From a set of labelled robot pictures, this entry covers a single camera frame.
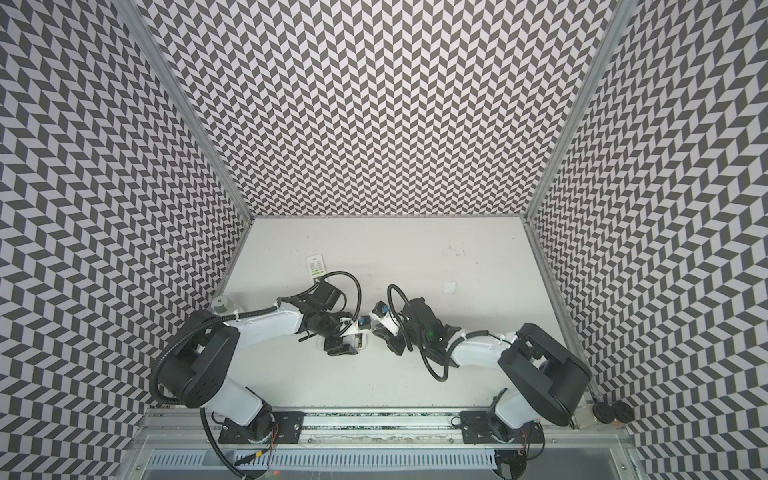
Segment white battery cover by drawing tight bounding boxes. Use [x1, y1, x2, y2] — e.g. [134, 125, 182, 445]
[443, 281, 458, 295]

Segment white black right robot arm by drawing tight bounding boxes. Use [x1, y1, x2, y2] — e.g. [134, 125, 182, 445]
[371, 298, 591, 443]

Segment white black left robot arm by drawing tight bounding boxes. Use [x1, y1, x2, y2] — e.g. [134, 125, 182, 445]
[149, 278, 362, 442]

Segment white remote green buttons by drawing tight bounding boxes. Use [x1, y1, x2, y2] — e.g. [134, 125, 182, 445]
[306, 254, 327, 281]

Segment clear glass jar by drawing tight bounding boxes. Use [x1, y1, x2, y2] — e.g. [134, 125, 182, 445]
[211, 295, 239, 316]

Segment black round knob pair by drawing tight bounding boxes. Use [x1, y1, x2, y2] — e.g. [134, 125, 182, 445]
[592, 400, 636, 425]

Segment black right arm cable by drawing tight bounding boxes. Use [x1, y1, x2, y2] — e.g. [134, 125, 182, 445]
[385, 283, 481, 383]

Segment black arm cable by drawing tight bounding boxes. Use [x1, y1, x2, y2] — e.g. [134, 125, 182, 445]
[385, 283, 481, 383]
[299, 269, 363, 328]

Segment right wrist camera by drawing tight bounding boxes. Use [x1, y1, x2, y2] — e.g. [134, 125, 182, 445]
[370, 301, 400, 336]

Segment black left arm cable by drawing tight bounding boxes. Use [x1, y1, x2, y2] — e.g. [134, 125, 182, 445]
[299, 269, 363, 328]

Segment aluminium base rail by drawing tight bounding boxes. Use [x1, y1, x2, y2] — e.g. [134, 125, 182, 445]
[128, 407, 637, 457]

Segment aluminium corner post left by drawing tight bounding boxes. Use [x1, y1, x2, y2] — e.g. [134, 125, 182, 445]
[112, 0, 253, 222]

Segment aluminium corner post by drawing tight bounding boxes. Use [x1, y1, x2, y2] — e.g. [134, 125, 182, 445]
[112, 0, 253, 222]
[524, 0, 638, 222]

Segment aluminium corner post right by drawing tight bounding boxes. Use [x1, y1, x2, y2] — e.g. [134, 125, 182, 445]
[524, 0, 638, 222]

